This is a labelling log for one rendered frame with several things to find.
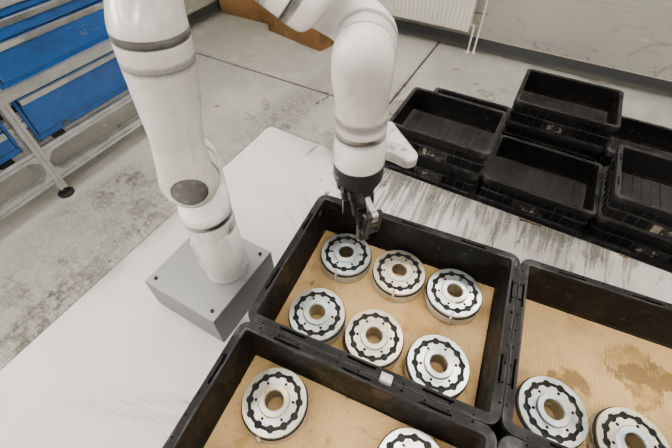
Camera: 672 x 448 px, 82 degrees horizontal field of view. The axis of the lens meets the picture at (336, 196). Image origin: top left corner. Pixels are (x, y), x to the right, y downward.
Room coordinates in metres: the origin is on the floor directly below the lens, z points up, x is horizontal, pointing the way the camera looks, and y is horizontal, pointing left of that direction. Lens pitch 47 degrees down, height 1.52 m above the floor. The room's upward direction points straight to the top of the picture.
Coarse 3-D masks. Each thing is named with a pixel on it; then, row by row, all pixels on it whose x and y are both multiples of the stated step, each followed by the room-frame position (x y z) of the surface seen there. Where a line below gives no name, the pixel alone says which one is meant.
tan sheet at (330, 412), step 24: (264, 360) 0.25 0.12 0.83; (240, 384) 0.21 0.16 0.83; (312, 384) 0.21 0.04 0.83; (240, 408) 0.17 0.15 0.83; (312, 408) 0.17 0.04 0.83; (336, 408) 0.17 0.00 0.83; (360, 408) 0.17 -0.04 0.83; (216, 432) 0.14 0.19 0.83; (240, 432) 0.14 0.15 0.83; (312, 432) 0.14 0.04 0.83; (336, 432) 0.14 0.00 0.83; (360, 432) 0.14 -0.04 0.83; (384, 432) 0.14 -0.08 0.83
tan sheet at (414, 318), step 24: (312, 264) 0.44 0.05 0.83; (312, 288) 0.39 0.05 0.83; (336, 288) 0.39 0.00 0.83; (360, 288) 0.39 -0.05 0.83; (480, 288) 0.39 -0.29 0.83; (288, 312) 0.34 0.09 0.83; (408, 312) 0.34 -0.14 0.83; (480, 312) 0.34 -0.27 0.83; (408, 336) 0.29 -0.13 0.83; (456, 336) 0.29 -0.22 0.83; (480, 336) 0.29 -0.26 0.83; (480, 360) 0.25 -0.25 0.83
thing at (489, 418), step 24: (312, 216) 0.49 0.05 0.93; (384, 216) 0.49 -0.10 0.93; (456, 240) 0.43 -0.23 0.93; (264, 288) 0.33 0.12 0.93; (504, 312) 0.29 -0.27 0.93; (288, 336) 0.25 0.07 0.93; (504, 336) 0.25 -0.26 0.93; (360, 360) 0.21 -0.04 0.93; (504, 360) 0.21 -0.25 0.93; (408, 384) 0.18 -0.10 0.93; (504, 384) 0.18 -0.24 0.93; (456, 408) 0.15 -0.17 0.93
